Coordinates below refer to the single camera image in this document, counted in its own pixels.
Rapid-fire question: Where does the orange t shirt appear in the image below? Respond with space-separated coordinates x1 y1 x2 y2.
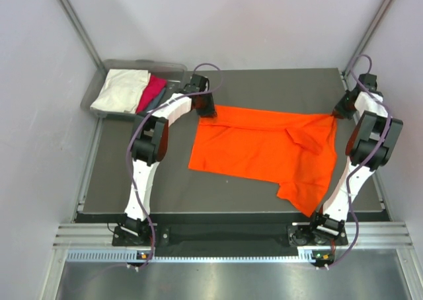
188 105 337 217

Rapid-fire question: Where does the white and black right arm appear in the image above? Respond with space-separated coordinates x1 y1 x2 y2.
308 89 403 244

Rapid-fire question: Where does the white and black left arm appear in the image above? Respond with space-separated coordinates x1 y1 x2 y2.
114 74 217 246

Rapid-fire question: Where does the clear plastic bin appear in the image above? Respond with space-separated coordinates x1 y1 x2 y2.
80 59 187 121

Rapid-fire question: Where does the blue grey folded t shirt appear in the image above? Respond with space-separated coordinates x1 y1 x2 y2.
144 87 167 112

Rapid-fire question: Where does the crimson folded t shirt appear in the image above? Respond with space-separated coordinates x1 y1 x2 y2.
135 75 167 114

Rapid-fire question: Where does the white folded t shirt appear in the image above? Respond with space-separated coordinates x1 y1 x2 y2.
90 69 151 114

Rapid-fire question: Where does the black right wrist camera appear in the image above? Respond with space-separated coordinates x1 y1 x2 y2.
358 73 377 92

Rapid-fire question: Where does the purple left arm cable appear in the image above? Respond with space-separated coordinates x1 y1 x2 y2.
126 62 224 270

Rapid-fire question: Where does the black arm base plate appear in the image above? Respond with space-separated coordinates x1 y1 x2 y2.
112 212 348 248

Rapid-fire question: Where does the aluminium frame rail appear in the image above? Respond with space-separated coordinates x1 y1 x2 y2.
53 222 412 254

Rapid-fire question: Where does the grey slotted cable duct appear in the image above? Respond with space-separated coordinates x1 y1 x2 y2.
66 249 332 264

